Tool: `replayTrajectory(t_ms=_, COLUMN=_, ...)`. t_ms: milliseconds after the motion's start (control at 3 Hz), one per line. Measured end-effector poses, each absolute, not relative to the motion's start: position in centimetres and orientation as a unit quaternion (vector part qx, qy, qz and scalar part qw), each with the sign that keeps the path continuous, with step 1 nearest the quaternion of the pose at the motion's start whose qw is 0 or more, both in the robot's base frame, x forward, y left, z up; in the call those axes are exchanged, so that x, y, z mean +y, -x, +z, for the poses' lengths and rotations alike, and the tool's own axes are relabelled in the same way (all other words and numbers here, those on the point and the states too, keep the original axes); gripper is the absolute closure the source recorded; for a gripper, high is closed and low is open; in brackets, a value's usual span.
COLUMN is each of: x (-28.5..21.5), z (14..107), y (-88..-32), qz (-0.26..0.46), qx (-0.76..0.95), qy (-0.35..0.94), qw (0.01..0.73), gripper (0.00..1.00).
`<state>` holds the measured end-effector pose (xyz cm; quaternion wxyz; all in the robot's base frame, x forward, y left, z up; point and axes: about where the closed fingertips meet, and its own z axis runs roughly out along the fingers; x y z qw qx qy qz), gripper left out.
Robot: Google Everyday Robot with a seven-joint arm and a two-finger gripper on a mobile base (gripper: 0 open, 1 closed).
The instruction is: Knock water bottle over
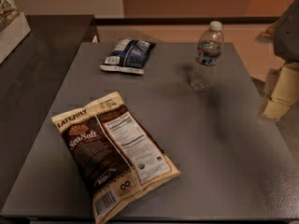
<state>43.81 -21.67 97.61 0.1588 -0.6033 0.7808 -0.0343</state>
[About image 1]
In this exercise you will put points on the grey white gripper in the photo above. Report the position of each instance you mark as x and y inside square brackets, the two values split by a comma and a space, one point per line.
[288, 36]

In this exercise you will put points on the clear plastic water bottle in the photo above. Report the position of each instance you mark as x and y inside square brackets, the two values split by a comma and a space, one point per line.
[207, 55]

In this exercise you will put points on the small blue snack bag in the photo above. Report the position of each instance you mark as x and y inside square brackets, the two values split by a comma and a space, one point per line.
[128, 56]

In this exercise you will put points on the brown Late July chip bag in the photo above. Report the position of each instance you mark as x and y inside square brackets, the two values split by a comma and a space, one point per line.
[117, 158]

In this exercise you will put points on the white box with snacks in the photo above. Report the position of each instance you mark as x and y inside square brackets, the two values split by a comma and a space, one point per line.
[14, 27]

